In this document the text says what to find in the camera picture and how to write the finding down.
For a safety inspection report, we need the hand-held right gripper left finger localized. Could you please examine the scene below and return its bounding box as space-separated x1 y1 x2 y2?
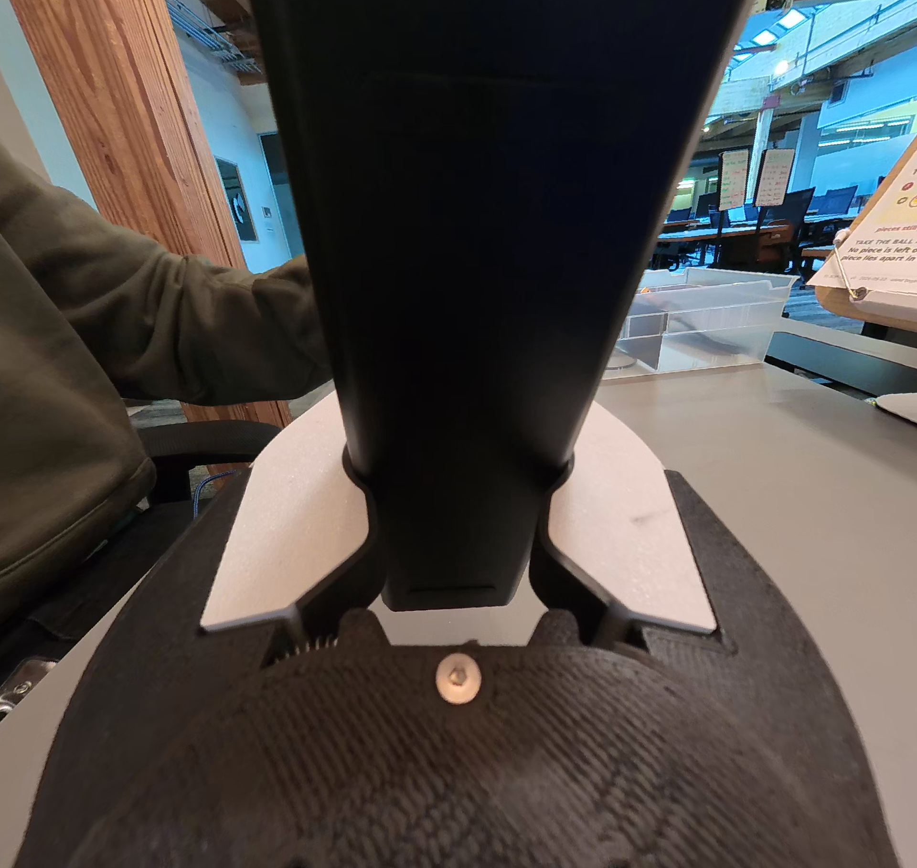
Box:
199 390 388 641

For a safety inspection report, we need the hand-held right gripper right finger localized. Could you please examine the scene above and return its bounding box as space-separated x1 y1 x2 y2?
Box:
530 404 719 646

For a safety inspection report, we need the clear plastic organizer box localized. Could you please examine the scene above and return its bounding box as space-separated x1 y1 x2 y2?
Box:
602 266 800 381

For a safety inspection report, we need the grey desk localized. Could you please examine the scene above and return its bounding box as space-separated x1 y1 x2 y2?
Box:
0 317 917 868

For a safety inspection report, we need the wooden background desk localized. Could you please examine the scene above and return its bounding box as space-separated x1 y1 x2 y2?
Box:
655 220 796 275

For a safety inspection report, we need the black office chair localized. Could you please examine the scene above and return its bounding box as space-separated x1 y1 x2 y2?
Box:
0 420 284 668

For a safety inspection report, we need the instruction sheet on wooden board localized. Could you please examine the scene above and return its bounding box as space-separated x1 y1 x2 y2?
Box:
806 134 917 335

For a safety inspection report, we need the grey door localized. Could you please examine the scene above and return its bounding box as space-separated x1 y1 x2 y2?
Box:
259 132 309 260

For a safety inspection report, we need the row of black office chairs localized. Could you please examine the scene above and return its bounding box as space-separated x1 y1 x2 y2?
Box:
670 184 882 275

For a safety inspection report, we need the narrow whiteboard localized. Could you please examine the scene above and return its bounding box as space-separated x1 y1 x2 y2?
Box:
718 148 751 212

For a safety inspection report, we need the printed instruction sheet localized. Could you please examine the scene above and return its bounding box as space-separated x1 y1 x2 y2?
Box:
808 136 917 321

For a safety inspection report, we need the wide whiteboard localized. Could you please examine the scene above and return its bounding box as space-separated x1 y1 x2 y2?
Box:
754 148 796 208

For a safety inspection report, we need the blue braided cable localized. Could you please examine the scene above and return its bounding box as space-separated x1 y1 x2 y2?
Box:
188 470 248 519

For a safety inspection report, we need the shiny metal bracket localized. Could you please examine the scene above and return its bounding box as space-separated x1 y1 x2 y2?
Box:
0 656 60 720

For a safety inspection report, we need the dark wall picture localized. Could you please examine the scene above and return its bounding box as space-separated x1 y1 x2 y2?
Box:
215 157 260 243

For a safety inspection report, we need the metal wire clip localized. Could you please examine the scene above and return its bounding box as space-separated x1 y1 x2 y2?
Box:
833 229 869 303

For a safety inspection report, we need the ceiling cable tray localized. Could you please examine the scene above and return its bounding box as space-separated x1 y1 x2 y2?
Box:
163 0 262 77

